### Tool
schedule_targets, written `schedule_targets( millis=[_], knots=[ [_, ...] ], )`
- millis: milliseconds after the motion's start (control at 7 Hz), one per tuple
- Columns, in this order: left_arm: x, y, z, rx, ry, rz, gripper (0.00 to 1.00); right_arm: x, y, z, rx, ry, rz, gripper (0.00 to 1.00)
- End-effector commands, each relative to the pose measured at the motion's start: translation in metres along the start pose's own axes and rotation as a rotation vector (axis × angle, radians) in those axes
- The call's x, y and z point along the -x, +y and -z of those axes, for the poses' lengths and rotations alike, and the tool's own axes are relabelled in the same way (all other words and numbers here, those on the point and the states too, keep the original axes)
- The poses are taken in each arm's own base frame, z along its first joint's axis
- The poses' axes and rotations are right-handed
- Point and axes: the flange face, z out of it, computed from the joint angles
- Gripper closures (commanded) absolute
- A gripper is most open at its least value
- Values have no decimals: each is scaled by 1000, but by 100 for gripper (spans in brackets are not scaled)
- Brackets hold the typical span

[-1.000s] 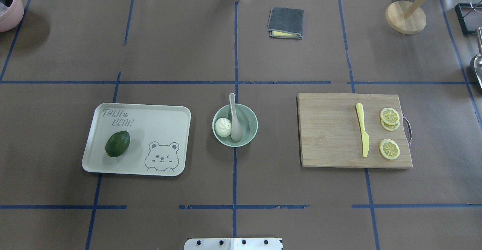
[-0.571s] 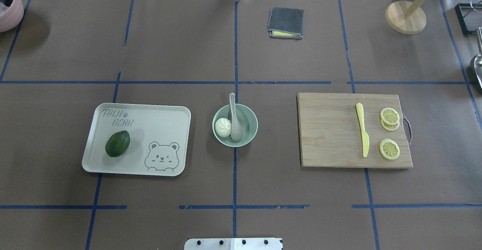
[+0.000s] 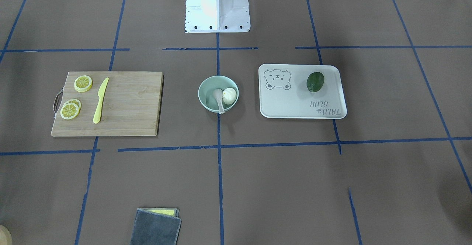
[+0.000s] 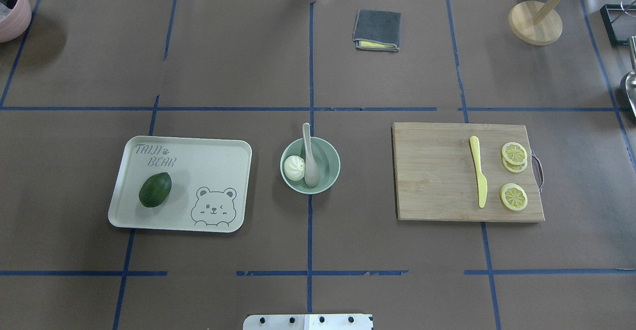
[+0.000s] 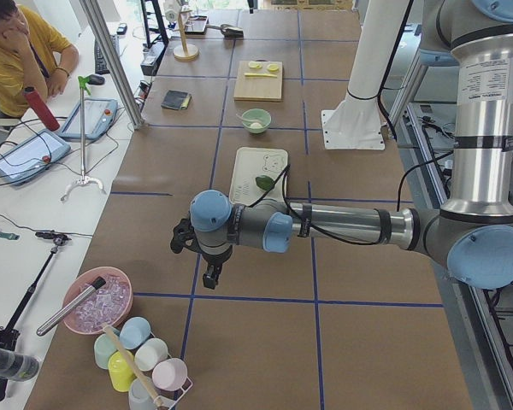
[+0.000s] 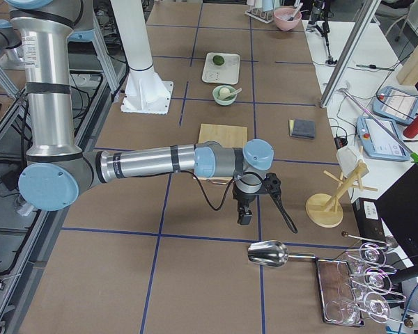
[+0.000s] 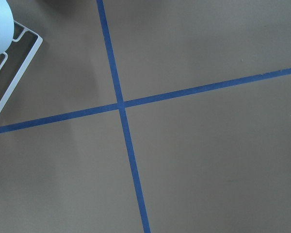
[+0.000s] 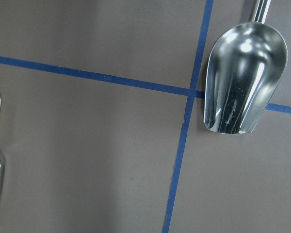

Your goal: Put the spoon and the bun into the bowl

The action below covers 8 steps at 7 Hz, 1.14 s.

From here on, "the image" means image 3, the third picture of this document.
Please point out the white plastic tray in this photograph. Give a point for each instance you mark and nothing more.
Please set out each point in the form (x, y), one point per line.
(284, 94)

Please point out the green ceramic bowl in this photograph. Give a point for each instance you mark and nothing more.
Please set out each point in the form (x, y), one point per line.
(209, 85)

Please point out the white pedestal column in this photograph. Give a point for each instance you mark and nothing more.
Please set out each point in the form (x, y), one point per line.
(217, 16)

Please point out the green avocado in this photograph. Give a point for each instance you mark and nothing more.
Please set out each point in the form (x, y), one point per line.
(315, 81)

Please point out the yellow plastic knife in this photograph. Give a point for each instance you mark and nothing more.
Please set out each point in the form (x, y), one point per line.
(99, 107)

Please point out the white plastic spoon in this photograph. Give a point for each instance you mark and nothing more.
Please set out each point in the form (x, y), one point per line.
(217, 94)

